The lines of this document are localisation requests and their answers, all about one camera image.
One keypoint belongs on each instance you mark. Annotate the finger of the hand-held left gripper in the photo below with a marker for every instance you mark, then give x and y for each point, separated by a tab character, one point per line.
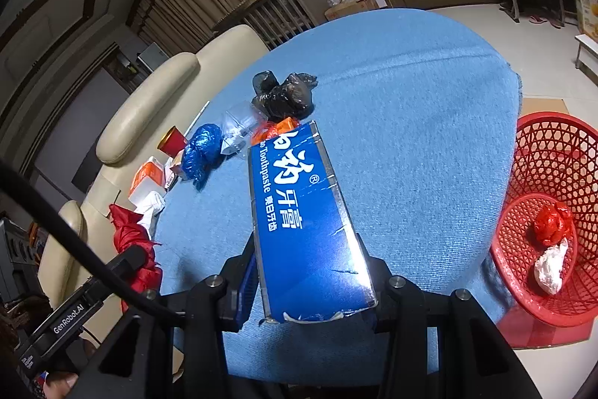
126	261

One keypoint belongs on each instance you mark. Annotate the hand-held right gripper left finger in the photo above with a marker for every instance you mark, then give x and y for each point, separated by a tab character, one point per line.
245	289

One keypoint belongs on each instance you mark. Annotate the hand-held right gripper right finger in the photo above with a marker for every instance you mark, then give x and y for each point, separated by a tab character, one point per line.
384	291

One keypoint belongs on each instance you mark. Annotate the orange white carton box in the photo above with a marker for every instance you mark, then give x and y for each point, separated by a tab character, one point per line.
147	174

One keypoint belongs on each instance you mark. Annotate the blue toothpaste box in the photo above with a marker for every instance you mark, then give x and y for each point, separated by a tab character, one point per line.
303	216

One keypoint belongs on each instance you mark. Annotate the blue plastic bag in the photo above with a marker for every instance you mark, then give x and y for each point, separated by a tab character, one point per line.
201	151

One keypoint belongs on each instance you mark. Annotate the orange wrapper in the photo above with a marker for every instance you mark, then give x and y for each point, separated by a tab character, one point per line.
280	128

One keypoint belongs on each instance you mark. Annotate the red plastic mesh basket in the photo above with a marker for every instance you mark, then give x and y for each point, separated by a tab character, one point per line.
551	146

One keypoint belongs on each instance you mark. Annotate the person's left hand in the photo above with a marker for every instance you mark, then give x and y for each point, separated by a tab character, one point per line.
63	384

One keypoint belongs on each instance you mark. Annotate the red cloth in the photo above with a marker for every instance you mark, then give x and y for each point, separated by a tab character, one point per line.
133	235

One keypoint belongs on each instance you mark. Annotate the white tissue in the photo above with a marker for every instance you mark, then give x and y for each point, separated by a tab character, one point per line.
149	202

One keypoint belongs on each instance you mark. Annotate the small beige box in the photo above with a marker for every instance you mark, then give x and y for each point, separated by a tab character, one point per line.
176	167

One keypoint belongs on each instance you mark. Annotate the red paper cup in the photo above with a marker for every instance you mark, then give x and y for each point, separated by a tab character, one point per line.
174	141

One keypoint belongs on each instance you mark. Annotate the white straw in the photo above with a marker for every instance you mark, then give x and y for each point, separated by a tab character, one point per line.
198	116

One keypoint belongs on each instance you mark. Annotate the clear plastic packaging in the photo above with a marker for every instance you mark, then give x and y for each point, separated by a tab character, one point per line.
238	123

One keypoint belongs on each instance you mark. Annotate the white crumpled plastic bag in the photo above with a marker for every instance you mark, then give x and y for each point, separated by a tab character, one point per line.
549	270

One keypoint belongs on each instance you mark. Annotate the blue tablecloth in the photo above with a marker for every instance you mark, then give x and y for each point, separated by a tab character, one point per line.
420	123

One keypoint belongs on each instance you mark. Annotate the red plastic bag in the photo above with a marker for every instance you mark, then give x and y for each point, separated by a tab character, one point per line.
551	223

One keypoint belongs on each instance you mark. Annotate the dark crumpled plush object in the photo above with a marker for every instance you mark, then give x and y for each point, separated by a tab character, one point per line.
285	97

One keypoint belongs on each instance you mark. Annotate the grey metal box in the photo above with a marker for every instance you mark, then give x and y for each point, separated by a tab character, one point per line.
152	55

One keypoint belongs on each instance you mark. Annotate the wooden slatted radiator cabinet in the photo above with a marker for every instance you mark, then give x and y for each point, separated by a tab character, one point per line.
280	15

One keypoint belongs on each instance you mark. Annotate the cardboard box red print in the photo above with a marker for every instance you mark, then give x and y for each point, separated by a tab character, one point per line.
355	4

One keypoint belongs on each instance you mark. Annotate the pink slipper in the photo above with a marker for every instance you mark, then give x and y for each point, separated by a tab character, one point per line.
537	20
555	23

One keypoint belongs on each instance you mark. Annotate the white small stool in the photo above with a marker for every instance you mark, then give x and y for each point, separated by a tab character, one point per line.
589	48

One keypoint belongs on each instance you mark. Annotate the orange fruit carton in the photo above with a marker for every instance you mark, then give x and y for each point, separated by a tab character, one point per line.
587	11

